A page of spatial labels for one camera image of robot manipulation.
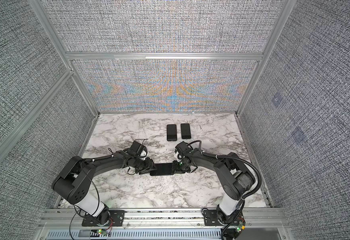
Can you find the aluminium frame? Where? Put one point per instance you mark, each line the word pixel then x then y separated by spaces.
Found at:
pixel 87 78

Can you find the light blue phone case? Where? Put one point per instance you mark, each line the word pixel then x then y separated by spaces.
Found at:
pixel 185 131

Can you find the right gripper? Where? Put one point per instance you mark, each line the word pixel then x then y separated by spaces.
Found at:
pixel 176 171

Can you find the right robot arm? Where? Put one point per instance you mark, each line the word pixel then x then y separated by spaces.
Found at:
pixel 238 178

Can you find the black phone case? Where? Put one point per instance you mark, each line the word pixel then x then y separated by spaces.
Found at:
pixel 165 169
pixel 171 133

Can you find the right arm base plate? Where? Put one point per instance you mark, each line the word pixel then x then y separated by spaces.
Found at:
pixel 216 217

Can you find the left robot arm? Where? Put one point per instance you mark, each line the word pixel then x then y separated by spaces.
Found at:
pixel 74 181

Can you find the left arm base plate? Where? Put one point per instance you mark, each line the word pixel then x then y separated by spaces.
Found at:
pixel 113 217

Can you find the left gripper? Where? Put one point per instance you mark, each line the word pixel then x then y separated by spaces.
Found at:
pixel 150 166

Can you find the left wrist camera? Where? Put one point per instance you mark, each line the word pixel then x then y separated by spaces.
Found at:
pixel 138 150

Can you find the aluminium front rail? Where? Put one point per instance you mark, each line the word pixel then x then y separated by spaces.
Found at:
pixel 165 224

